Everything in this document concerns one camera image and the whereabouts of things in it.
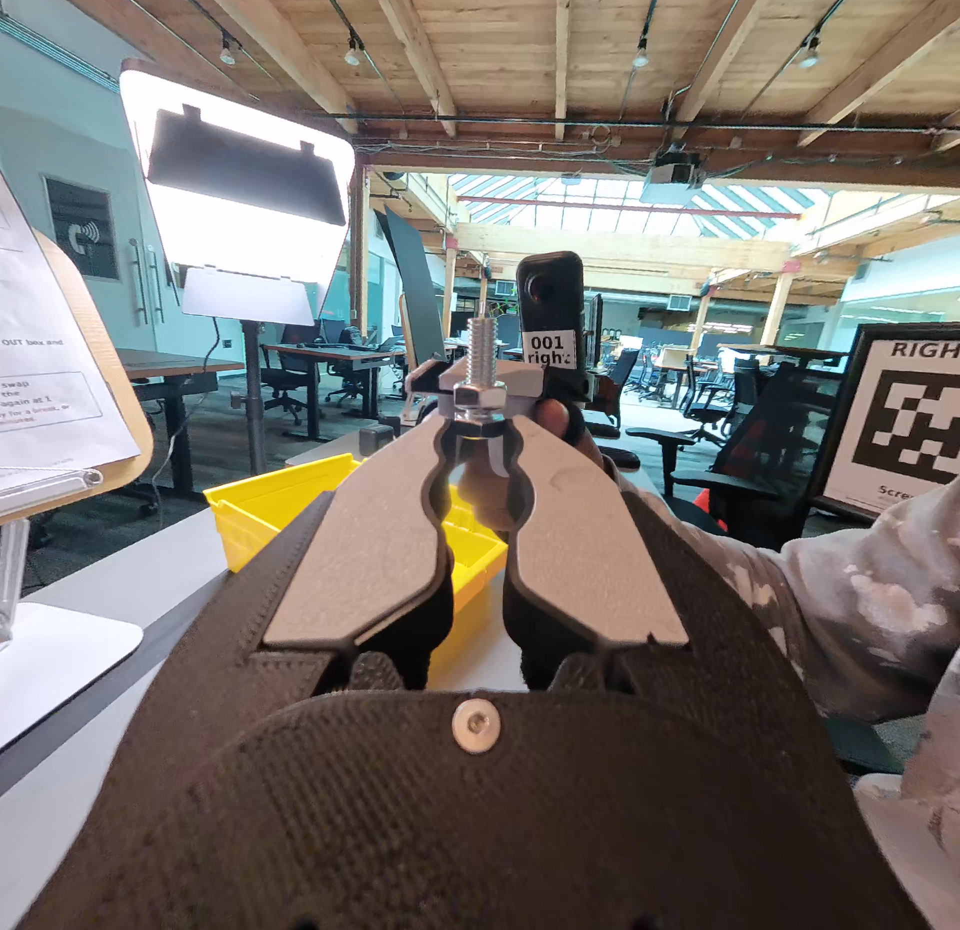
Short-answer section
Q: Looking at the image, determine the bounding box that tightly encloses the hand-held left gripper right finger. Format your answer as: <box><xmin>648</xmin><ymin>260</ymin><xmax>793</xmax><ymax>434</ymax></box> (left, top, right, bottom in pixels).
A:
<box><xmin>501</xmin><ymin>414</ymin><xmax>691</xmax><ymax>657</ymax></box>

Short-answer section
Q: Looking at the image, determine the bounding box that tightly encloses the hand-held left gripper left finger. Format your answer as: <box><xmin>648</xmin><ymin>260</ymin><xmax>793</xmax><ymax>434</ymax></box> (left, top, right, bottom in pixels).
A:
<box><xmin>262</xmin><ymin>415</ymin><xmax>456</xmax><ymax>665</ymax></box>

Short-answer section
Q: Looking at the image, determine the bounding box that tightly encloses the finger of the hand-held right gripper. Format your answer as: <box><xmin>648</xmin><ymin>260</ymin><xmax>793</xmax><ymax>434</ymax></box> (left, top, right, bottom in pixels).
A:
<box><xmin>491</xmin><ymin>366</ymin><xmax>546</xmax><ymax>421</ymax></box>
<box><xmin>405</xmin><ymin>358</ymin><xmax>466</xmax><ymax>421</ymax></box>

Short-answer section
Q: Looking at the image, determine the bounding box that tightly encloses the steel hex bolt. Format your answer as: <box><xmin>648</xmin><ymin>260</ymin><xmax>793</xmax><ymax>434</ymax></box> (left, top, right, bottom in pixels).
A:
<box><xmin>450</xmin><ymin>316</ymin><xmax>510</xmax><ymax>440</ymax></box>

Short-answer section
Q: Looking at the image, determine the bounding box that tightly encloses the yellow plastic bin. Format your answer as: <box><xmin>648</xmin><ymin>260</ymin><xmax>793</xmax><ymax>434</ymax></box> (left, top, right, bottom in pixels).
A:
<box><xmin>204</xmin><ymin>452</ymin><xmax>510</xmax><ymax>695</ymax></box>

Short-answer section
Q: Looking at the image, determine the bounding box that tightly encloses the person's right forearm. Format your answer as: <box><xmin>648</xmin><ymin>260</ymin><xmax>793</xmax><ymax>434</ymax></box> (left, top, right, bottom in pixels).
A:
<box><xmin>622</xmin><ymin>476</ymin><xmax>960</xmax><ymax>725</ymax></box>

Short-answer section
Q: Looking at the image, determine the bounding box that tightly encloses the person's right hand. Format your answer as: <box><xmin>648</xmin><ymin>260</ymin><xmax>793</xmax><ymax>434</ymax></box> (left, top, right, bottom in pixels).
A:
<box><xmin>532</xmin><ymin>397</ymin><xmax>627</xmax><ymax>496</ymax></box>

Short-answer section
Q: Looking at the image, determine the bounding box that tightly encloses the wooden board stand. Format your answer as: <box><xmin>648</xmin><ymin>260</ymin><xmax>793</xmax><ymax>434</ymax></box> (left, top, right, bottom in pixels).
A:
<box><xmin>397</xmin><ymin>294</ymin><xmax>451</xmax><ymax>421</ymax></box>

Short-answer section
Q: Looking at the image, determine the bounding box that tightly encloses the black flag panel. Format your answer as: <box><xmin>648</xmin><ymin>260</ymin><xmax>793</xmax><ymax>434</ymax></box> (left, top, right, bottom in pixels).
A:
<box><xmin>384</xmin><ymin>204</ymin><xmax>451</xmax><ymax>365</ymax></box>

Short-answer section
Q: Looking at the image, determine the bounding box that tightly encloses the grey desk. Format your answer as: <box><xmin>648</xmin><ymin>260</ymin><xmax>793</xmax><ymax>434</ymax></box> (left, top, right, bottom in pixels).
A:
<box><xmin>285</xmin><ymin>427</ymin><xmax>361</xmax><ymax>470</ymax></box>

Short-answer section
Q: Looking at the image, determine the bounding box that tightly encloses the black office chair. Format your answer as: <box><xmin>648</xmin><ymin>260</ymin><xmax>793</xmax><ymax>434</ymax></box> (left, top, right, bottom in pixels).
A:
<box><xmin>626</xmin><ymin>360</ymin><xmax>837</xmax><ymax>552</ymax></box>
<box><xmin>258</xmin><ymin>322</ymin><xmax>324</xmax><ymax>425</ymax></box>

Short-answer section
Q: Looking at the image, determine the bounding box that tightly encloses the ceiling projector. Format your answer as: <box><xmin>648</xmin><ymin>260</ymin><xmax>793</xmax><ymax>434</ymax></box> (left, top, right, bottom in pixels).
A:
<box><xmin>641</xmin><ymin>150</ymin><xmax>702</xmax><ymax>207</ymax></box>

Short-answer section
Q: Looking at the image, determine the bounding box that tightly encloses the black light stand pole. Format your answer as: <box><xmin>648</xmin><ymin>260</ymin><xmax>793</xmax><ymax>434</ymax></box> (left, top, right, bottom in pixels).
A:
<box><xmin>240</xmin><ymin>322</ymin><xmax>270</xmax><ymax>475</ymax></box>

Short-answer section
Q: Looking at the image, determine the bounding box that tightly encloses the studio light panel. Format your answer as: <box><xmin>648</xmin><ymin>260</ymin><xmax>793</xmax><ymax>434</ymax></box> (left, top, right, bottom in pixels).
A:
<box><xmin>118</xmin><ymin>58</ymin><xmax>357</xmax><ymax>327</ymax></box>

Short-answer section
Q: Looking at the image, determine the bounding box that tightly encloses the framed marker poster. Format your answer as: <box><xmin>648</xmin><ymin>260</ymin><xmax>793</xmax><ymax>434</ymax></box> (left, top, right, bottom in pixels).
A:
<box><xmin>806</xmin><ymin>322</ymin><xmax>960</xmax><ymax>525</ymax></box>

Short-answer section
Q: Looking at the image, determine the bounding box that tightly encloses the printed instruction sheet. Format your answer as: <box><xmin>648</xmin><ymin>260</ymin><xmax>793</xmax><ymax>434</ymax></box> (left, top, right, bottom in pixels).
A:
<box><xmin>0</xmin><ymin>172</ymin><xmax>142</xmax><ymax>481</ymax></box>

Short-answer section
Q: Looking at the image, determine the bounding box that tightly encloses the person's torso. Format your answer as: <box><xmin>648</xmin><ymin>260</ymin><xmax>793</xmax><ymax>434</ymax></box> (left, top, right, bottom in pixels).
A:
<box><xmin>855</xmin><ymin>645</ymin><xmax>960</xmax><ymax>930</ymax></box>

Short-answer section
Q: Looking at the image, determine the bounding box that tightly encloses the dark wall picture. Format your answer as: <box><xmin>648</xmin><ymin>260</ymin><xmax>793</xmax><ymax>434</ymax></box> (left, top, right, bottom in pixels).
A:
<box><xmin>42</xmin><ymin>174</ymin><xmax>121</xmax><ymax>282</ymax></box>

